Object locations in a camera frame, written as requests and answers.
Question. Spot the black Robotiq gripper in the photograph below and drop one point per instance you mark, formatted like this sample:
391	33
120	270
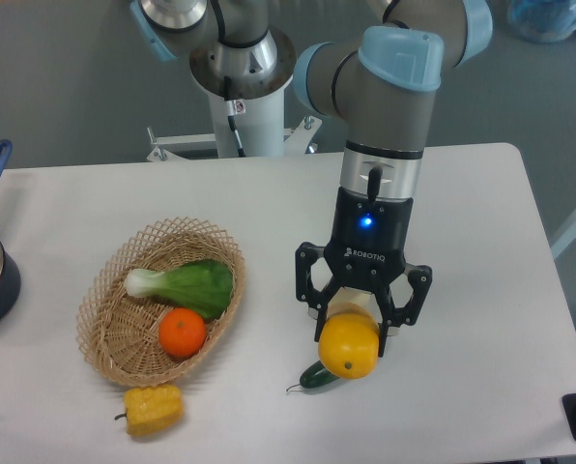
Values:
365	252

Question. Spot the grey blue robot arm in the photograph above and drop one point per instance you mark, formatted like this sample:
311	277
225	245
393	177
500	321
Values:
383	85

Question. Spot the green cucumber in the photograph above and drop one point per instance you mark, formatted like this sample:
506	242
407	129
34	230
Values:
314	377

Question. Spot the green bok choy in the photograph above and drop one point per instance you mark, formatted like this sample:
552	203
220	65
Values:
204	286

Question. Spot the orange fruit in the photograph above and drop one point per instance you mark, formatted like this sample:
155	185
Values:
181	333

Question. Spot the yellow corn piece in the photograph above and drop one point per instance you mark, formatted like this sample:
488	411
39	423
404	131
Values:
152	409

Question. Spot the woven wicker basket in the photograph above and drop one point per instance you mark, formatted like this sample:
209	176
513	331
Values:
118	334

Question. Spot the blue plastic bag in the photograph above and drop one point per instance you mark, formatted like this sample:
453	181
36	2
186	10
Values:
542	22

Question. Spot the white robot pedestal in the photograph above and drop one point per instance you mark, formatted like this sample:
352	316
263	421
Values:
241	128

